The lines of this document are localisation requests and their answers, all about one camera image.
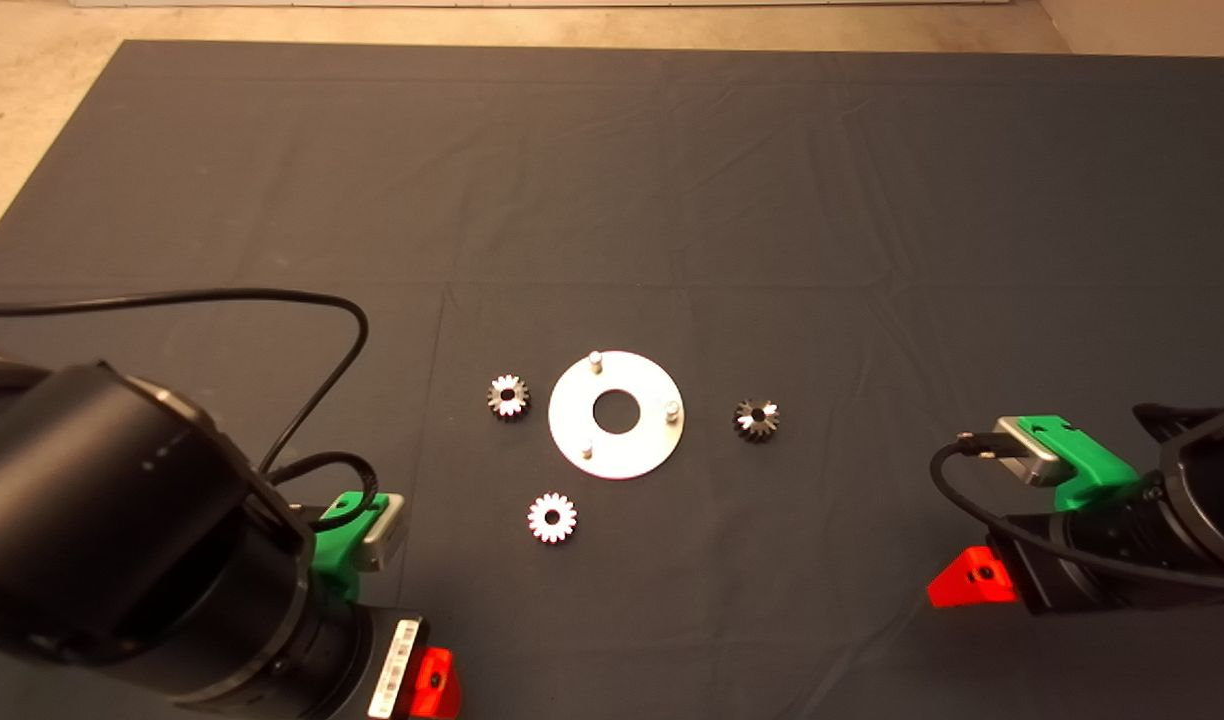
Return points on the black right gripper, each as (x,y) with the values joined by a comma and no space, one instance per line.
(1037,565)

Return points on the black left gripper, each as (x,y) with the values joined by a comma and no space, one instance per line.
(392,670)

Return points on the small steel planetary gear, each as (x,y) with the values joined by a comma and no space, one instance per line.
(539,520)
(496,403)

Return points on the dark bevel gear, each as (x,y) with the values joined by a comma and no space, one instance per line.
(747,428)

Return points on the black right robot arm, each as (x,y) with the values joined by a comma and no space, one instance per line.
(1207,490)

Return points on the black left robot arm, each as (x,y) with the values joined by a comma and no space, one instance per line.
(102,500)

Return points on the round metal carrier plate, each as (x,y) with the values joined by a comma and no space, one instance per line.
(632,455)

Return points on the dark grey table cloth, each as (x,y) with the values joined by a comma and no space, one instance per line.
(772,200)

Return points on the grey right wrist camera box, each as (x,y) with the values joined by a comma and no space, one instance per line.
(1027,455)

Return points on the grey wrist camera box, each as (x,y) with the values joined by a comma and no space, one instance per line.
(384,535)
(1027,455)

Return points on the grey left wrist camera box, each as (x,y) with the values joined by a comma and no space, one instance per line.
(384,535)

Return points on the green left camera mount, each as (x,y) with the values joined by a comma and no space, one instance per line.
(332,560)

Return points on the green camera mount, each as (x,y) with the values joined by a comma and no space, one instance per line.
(332,560)
(1092,470)

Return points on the green right camera mount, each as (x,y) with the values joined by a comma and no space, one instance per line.
(1092,470)

